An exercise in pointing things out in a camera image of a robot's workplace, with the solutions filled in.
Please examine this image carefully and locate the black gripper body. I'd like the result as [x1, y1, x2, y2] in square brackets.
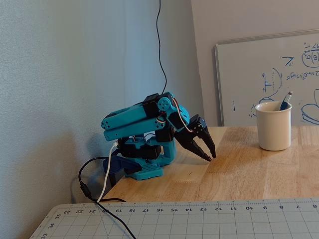
[175, 114, 207, 148]

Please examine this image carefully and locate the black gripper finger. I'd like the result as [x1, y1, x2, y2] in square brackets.
[195, 121, 217, 159]
[183, 140, 213, 163]

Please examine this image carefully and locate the blue and silver pen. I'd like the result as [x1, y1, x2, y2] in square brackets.
[279, 91, 294, 112]

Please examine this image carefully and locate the cream ceramic mug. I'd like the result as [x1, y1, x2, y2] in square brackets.
[254, 101, 293, 151]

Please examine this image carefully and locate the blue spring clamp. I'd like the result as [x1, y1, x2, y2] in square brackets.
[103, 155, 143, 175]

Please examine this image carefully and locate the grey gridded cutting mat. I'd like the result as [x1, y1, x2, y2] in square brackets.
[29, 198, 319, 239]

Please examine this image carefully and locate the whiteboard with blue writing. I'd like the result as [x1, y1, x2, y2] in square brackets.
[214, 29, 319, 126]

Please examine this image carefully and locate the white usb cable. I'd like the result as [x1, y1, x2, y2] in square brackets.
[96, 141, 119, 203]

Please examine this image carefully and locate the thin black hanging cable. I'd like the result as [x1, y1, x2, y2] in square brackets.
[156, 0, 167, 96]

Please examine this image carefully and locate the black cable with ferrite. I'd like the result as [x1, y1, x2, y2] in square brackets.
[78, 156, 137, 239]

